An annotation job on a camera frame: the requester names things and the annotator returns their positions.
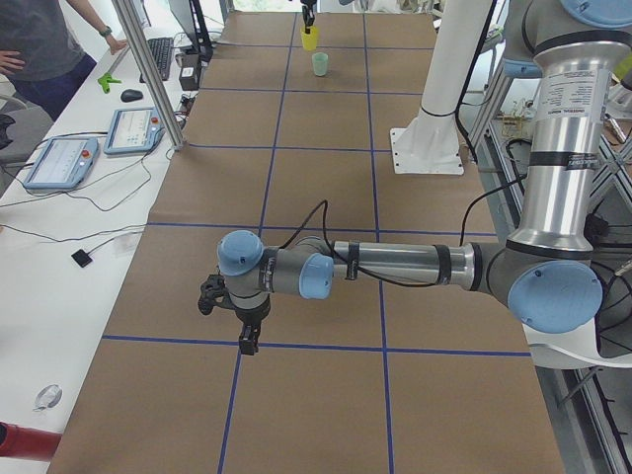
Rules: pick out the near blue teach pendant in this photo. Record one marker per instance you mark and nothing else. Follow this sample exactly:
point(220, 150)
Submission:
point(63, 164)

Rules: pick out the black monitor stand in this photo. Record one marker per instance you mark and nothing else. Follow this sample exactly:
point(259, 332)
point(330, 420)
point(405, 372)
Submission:
point(196, 30)

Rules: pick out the aluminium frame post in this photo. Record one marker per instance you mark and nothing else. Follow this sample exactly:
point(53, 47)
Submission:
point(131, 26)

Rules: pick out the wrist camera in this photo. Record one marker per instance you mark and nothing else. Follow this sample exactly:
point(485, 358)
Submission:
point(213, 293)

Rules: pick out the green plastic cup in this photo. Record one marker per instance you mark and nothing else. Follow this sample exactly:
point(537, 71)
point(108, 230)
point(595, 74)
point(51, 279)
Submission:
point(320, 63)

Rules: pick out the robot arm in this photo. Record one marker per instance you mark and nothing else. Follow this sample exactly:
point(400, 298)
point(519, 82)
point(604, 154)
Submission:
point(542, 272)

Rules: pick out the white camera stand pedestal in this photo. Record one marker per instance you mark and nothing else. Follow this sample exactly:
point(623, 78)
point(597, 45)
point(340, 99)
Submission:
point(429, 145)

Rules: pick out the black computer mouse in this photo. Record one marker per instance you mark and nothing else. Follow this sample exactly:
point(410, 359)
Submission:
point(131, 95)

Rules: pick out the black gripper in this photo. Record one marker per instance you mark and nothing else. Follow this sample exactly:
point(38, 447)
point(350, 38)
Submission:
point(308, 15)
point(251, 315)

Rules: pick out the green plastic clamp tool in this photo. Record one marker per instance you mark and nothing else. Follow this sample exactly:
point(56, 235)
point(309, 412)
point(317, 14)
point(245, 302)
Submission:
point(106, 81)

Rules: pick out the yellow plastic cup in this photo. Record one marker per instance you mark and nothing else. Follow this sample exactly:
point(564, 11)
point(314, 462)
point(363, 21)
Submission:
point(309, 38)

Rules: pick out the small black box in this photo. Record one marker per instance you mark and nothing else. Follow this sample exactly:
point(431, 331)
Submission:
point(190, 71)

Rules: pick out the blue teach pendant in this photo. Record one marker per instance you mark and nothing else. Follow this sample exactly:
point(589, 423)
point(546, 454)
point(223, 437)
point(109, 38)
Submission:
point(63, 164)
point(135, 130)

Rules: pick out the standing person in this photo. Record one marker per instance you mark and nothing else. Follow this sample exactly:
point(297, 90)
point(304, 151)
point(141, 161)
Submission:
point(40, 57)

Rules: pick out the far blue teach pendant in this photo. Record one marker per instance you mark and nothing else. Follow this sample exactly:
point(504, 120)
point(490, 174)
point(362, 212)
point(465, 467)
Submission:
point(135, 130)

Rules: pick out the clear tape roll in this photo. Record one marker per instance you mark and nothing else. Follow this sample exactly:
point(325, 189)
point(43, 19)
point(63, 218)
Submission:
point(48, 397)

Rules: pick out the brown paper table mat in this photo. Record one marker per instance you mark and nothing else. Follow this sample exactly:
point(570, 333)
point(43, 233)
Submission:
point(374, 379)

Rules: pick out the person's hand on table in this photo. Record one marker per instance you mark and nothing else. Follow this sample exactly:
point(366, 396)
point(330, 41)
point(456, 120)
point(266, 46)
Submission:
point(115, 45)

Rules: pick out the black keyboard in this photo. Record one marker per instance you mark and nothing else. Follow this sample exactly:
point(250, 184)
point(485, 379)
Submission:
point(161, 50)

